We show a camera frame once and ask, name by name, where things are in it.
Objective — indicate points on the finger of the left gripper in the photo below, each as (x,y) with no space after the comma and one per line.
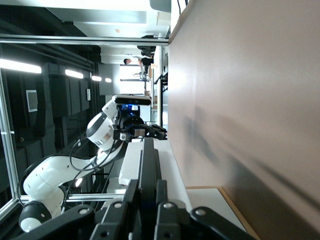
(160,136)
(156,128)

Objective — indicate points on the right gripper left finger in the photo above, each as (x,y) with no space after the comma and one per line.
(100,225)

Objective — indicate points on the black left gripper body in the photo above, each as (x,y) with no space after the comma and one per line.
(130,125)

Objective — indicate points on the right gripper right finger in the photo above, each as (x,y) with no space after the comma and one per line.
(190,225)

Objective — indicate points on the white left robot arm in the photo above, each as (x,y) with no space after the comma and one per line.
(50,180)

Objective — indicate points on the ceiling light strip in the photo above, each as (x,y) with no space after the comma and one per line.
(74,73)
(108,80)
(96,78)
(20,66)

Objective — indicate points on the person in white shirt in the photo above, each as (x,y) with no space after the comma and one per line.
(133,60)

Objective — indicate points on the person in black clothes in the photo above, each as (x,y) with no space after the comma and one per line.
(146,50)

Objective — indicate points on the checkerboard calibration board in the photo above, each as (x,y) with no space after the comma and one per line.
(32,101)

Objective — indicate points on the brown table cover sheet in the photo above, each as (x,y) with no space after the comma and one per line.
(250,75)

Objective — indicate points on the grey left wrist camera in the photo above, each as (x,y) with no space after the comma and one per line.
(132,100)

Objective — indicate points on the white wall switch panel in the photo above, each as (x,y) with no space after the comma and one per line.
(88,94)

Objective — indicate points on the aluminium cell frame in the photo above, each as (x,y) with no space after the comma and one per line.
(75,40)

